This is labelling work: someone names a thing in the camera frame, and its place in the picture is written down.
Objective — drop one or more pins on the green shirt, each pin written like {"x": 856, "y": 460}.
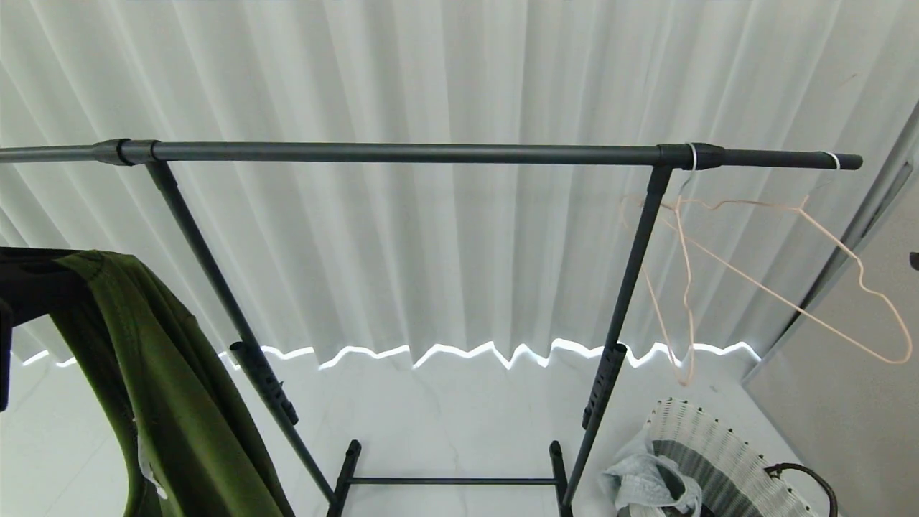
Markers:
{"x": 179, "y": 402}

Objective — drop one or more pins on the pink clothes hanger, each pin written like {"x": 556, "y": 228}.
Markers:
{"x": 790, "y": 305}
{"x": 688, "y": 287}

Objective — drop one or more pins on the black clothes rack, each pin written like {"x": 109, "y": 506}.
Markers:
{"x": 431, "y": 152}

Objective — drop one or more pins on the white laundry basket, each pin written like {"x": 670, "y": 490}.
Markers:
{"x": 725, "y": 459}

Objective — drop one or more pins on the pale grey garment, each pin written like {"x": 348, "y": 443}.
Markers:
{"x": 646, "y": 481}

